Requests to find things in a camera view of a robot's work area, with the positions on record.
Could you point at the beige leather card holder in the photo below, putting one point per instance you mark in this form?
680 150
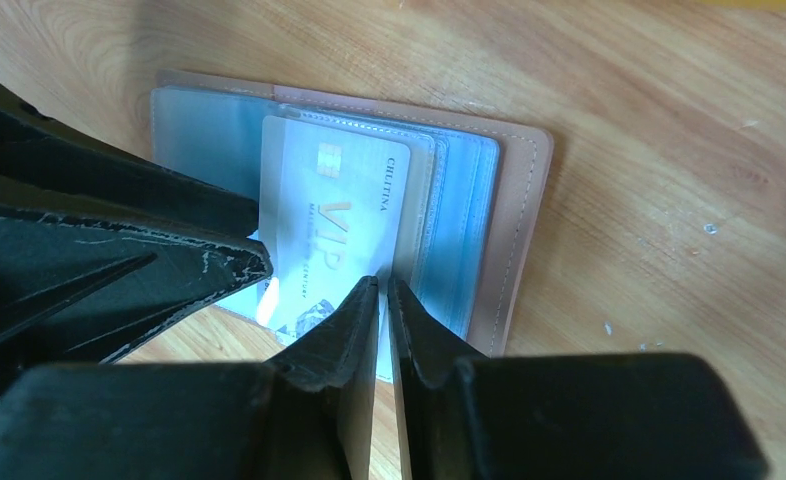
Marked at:
526 157

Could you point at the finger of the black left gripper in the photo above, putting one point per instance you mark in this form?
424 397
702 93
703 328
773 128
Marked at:
89 289
43 152

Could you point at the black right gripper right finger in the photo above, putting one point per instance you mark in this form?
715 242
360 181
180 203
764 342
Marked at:
463 415

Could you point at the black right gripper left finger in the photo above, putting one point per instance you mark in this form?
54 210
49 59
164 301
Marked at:
306 413

